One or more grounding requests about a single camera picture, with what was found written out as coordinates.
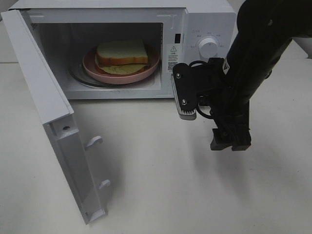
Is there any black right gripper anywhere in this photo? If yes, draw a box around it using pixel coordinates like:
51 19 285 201
195 58 251 151

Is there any white bread sandwich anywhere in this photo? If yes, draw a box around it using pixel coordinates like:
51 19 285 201
95 39 149 75

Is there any pink round plate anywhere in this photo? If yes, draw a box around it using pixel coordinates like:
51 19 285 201
82 45 160 85

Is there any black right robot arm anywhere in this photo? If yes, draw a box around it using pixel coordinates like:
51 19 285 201
192 0 312 151

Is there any white upper power knob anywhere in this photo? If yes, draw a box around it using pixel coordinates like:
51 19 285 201
197 36 219 59

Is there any white warning label sticker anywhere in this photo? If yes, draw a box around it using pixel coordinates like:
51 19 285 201
165 43 180 72

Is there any white microwave oven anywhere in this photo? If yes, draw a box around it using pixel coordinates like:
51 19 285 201
8 0 236 99

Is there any glass microwave turntable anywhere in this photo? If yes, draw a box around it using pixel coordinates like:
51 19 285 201
68 63 155 89

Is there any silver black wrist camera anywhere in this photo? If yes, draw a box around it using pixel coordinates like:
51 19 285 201
172 63 197 120

